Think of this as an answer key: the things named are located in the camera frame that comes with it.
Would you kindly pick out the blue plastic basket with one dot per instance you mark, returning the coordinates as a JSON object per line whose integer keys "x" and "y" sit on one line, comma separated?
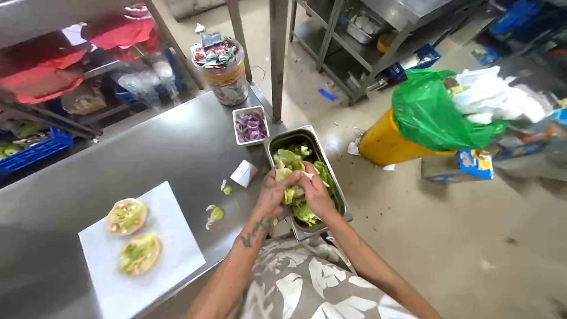
{"x": 427, "y": 54}

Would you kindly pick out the person's right thumb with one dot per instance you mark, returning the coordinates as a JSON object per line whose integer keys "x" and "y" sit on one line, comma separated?
{"x": 305, "y": 182}

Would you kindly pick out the person's left fingers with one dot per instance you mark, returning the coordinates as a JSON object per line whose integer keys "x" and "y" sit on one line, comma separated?
{"x": 270, "y": 176}

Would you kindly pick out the crumpled white paper scrap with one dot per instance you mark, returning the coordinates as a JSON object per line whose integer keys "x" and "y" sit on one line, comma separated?
{"x": 354, "y": 148}

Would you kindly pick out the person's right forearm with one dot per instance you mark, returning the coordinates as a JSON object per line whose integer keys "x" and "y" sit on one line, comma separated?
{"x": 370, "y": 260}

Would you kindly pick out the steel work table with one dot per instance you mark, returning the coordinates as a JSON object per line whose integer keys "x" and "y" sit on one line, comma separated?
{"x": 186, "y": 150}

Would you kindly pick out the white square plastic tub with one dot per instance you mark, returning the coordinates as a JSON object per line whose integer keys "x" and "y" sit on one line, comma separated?
{"x": 238, "y": 133}

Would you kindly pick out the small green lettuce scrap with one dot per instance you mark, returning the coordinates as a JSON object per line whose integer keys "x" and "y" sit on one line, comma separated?
{"x": 227, "y": 190}

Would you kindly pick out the pile of green lettuce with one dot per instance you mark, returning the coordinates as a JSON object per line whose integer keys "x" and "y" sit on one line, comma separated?
{"x": 305, "y": 211}

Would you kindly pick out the blue plastic scrap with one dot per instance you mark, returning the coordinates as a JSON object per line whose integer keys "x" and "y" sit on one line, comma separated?
{"x": 327, "y": 95}

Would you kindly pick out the person's left forearm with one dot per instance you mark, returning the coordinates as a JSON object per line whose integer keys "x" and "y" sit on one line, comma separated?
{"x": 237, "y": 263}

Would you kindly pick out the round bread with lettuce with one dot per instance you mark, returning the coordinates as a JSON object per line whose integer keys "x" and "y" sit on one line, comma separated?
{"x": 127, "y": 216}
{"x": 140, "y": 254}

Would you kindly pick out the pile of white waste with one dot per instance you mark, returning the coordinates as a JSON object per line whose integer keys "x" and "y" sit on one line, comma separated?
{"x": 496, "y": 97}

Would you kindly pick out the small white paper box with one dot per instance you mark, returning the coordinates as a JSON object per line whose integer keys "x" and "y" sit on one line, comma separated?
{"x": 243, "y": 173}

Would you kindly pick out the deep steel food pan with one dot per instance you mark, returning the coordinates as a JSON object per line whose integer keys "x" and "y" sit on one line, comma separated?
{"x": 333, "y": 176}

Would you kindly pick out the person's body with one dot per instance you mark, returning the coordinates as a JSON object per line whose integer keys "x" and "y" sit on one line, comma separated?
{"x": 319, "y": 283}

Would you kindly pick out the pile of purple onion slices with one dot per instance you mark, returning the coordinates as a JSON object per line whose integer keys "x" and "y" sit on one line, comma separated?
{"x": 251, "y": 128}

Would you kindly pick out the person's left thumb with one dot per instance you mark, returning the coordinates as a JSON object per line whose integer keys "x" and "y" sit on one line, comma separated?
{"x": 293, "y": 178}

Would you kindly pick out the pile of sauce sachets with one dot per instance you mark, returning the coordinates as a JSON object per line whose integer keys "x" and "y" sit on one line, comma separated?
{"x": 215, "y": 54}

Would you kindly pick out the blue plastic crate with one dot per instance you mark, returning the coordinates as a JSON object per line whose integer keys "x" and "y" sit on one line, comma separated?
{"x": 42, "y": 148}

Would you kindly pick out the steel shelf table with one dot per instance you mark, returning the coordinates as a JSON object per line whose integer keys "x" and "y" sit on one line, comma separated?
{"x": 361, "y": 57}

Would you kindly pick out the cardboard box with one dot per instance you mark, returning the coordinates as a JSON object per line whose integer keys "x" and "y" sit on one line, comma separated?
{"x": 438, "y": 167}

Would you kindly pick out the larger green lettuce scrap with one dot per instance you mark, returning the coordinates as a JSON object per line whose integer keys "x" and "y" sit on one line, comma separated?
{"x": 216, "y": 213}

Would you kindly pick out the person's right hand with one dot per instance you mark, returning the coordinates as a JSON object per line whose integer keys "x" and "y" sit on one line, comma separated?
{"x": 320, "y": 198}

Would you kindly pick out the white paper sheet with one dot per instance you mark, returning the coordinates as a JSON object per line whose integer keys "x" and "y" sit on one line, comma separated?
{"x": 172, "y": 226}

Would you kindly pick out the person's right fingers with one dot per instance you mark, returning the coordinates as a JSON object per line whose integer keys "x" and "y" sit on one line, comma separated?
{"x": 313, "y": 171}

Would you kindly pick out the yellow waste bin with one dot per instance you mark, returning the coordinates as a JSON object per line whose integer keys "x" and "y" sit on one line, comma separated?
{"x": 390, "y": 141}

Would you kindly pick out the clear round plastic jar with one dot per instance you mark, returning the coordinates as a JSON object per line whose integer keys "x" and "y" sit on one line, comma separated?
{"x": 227, "y": 84}

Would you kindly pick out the steel rack with red bags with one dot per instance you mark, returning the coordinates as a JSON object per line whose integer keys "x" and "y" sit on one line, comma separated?
{"x": 99, "y": 72}

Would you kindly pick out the torn pale lettuce leaf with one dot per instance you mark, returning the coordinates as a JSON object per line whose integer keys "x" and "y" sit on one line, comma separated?
{"x": 284, "y": 172}

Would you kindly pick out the person's left hand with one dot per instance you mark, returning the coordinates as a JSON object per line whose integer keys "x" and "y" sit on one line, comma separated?
{"x": 271, "y": 195}

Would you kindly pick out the blue yellow printed packet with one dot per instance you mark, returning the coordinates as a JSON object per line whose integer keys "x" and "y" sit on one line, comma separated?
{"x": 475, "y": 163}

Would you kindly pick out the green plastic bag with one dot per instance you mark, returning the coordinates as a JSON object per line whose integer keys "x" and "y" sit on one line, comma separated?
{"x": 425, "y": 113}

